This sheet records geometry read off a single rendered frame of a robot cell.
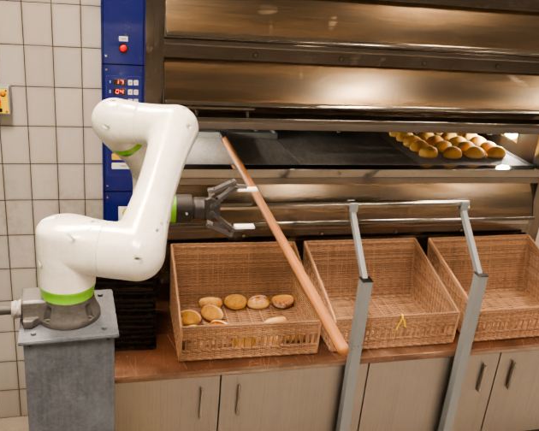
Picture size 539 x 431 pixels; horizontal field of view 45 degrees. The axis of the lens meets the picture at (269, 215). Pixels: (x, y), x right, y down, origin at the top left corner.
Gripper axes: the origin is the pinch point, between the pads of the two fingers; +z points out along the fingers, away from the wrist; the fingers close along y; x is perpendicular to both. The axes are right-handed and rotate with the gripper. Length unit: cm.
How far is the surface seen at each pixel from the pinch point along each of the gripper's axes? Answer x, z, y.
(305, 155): -75, 41, 5
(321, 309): 62, 6, 3
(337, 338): 75, 6, 3
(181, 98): -52, -19, -25
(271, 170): -55, 20, 6
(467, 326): 3, 91, 50
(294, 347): -6, 23, 62
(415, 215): -55, 90, 26
